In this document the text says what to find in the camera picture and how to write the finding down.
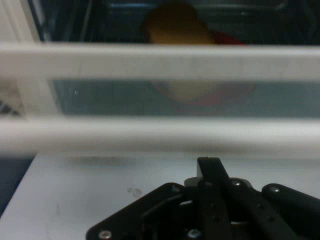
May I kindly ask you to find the yellow-brown bread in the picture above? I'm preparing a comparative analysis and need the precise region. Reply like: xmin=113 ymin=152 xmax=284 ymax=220
xmin=140 ymin=1 xmax=221 ymax=103

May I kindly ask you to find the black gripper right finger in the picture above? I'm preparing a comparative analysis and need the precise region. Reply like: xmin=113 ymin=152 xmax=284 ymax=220
xmin=208 ymin=157 xmax=320 ymax=240

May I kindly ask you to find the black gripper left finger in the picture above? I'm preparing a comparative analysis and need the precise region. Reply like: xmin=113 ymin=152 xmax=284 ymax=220
xmin=86 ymin=156 xmax=234 ymax=240

